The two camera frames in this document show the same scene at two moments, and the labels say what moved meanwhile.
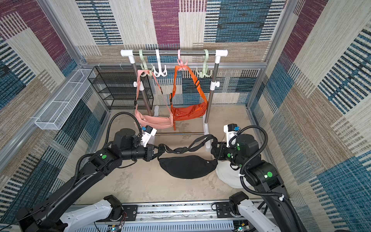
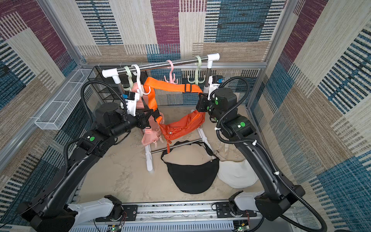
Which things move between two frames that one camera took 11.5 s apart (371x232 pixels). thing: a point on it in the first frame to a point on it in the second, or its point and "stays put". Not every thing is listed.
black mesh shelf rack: (115, 85) stays put
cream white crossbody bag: (230, 175) stays put
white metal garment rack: (214, 85) to (201, 139)
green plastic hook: (145, 67) to (130, 78)
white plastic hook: (164, 73) to (140, 90)
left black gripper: (149, 152) to (142, 120)
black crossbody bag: (186, 166) to (192, 179)
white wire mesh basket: (52, 117) stays put
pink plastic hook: (182, 66) to (172, 80)
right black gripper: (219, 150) to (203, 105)
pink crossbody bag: (157, 122) to (151, 134)
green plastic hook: (205, 69) to (196, 80)
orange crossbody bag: (181, 112) to (186, 125)
